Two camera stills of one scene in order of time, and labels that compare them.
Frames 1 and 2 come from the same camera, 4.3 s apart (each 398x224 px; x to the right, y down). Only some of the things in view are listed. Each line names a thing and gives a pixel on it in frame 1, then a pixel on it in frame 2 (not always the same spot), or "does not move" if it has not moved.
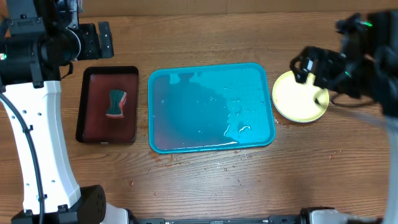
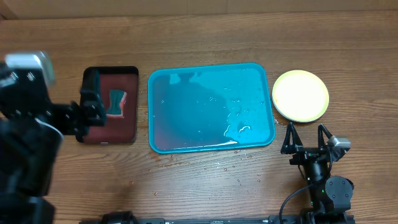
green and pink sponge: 117,102 does not move
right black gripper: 329,70 -> 306,155
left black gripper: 92,48 -> 91,100
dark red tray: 93,125 does not move
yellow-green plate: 298,102 does not move
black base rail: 131,218 does not move
